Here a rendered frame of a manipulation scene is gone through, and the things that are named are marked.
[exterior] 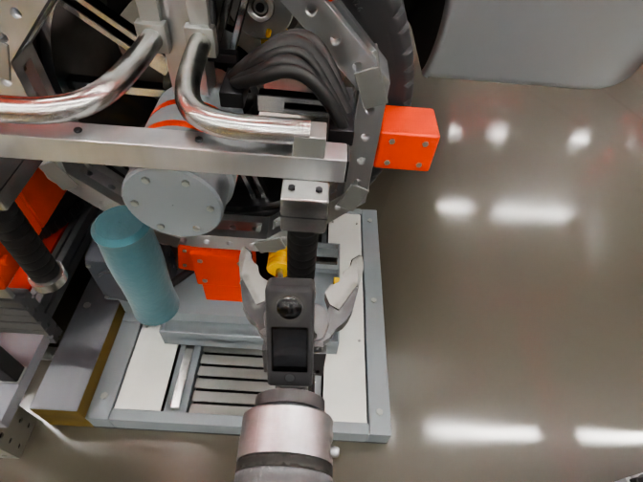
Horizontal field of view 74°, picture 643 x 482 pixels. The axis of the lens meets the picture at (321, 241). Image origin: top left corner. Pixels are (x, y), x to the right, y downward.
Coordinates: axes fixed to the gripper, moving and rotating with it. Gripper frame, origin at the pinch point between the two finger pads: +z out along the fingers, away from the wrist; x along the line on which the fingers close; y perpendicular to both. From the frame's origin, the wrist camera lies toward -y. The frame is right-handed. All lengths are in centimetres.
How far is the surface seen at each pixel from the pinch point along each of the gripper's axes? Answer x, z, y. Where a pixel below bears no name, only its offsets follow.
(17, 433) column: -70, -5, 77
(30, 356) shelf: -51, -1, 38
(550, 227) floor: 101, 87, 83
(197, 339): -29, 20, 70
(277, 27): -10, 67, 2
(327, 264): 7, 47, 66
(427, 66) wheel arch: 25, 62, 6
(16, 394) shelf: -50, -8, 39
